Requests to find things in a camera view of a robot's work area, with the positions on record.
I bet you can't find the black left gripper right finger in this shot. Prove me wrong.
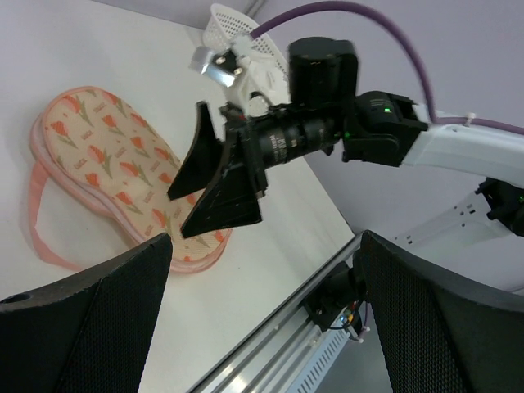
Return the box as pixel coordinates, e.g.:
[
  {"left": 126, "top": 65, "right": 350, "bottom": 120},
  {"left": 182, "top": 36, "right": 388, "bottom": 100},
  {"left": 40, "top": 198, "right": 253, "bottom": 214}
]
[{"left": 358, "top": 231, "right": 523, "bottom": 392}]

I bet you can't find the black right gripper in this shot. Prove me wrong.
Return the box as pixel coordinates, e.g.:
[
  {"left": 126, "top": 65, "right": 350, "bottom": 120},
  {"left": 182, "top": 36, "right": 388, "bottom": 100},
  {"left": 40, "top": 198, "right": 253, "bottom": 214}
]
[{"left": 167, "top": 37, "right": 429, "bottom": 238}]

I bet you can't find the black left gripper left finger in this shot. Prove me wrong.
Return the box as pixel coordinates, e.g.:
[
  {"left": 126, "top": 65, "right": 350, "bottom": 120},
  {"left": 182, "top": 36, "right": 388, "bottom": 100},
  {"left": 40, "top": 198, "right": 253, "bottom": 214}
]
[{"left": 1, "top": 233, "right": 173, "bottom": 392}]

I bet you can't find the floral mesh laundry bag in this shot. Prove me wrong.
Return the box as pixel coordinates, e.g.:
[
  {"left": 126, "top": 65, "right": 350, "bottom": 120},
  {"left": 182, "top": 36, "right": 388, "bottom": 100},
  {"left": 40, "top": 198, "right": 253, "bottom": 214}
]
[{"left": 29, "top": 86, "right": 231, "bottom": 273}]

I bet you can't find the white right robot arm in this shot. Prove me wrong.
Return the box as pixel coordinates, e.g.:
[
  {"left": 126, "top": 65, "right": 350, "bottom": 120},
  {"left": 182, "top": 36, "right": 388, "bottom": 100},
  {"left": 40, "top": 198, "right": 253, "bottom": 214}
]
[{"left": 167, "top": 37, "right": 523, "bottom": 250}]

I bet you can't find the white perforated plastic basket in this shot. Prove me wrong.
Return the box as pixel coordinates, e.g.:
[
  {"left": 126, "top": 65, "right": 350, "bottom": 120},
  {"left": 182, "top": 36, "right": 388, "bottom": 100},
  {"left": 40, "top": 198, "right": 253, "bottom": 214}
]
[{"left": 202, "top": 2, "right": 290, "bottom": 79}]

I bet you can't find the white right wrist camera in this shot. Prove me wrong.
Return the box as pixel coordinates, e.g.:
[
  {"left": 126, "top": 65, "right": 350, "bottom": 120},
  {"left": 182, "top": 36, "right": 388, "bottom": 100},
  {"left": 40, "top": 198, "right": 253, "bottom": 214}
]
[{"left": 190, "top": 34, "right": 290, "bottom": 117}]

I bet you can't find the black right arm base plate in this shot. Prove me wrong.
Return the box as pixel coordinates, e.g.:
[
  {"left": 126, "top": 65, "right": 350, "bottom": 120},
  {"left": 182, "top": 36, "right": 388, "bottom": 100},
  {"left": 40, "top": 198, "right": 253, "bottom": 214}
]
[{"left": 301, "top": 256, "right": 368, "bottom": 332}]

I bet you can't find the white slotted cable duct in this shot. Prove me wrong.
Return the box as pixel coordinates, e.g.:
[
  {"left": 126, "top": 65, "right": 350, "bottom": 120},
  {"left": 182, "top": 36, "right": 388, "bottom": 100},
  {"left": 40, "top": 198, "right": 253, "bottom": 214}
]
[{"left": 287, "top": 330, "right": 350, "bottom": 393}]

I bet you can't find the aluminium mounting rail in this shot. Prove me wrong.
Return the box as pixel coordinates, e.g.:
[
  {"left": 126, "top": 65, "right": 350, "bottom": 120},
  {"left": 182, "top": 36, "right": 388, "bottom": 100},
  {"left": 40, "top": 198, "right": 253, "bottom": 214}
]
[{"left": 191, "top": 237, "right": 360, "bottom": 392}]

